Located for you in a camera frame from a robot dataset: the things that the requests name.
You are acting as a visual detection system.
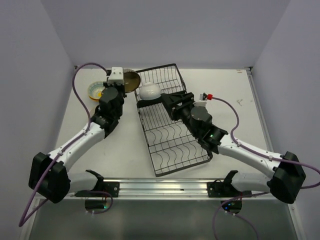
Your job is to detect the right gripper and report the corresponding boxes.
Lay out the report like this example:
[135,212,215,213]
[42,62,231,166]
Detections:
[161,92,199,137]

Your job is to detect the dark patterned bowl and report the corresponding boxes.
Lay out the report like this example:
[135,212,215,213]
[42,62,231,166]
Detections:
[123,68,141,93]

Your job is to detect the white ceramic bowl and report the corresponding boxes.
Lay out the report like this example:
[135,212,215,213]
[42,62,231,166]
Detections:
[139,82,161,101]

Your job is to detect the white bowl yellow sun dots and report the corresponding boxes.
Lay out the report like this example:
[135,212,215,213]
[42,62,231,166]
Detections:
[87,81,105,99]

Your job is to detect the orange yellow bowl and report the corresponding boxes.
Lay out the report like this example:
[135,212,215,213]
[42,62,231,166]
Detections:
[88,96,99,102]

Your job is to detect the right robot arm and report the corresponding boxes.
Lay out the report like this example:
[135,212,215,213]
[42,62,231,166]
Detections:
[160,92,306,204]

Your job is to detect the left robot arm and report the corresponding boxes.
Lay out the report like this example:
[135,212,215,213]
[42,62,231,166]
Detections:
[28,80,126,203]

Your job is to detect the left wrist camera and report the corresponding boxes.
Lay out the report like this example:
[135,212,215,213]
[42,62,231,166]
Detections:
[107,67,124,86]

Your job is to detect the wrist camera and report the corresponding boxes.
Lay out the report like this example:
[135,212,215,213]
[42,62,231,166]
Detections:
[107,67,124,86]
[193,93,214,108]

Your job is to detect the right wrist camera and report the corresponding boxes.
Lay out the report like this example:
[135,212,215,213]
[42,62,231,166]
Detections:
[193,93,214,108]

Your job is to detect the black wire dish rack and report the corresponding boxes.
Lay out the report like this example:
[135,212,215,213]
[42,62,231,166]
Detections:
[134,63,213,177]

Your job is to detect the aluminium mounting rail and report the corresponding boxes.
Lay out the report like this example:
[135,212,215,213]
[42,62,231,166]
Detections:
[31,177,276,200]

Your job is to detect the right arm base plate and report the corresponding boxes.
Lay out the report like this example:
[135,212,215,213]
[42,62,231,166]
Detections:
[206,178,241,198]

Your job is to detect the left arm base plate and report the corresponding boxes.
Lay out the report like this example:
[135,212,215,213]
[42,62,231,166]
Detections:
[74,181,120,198]

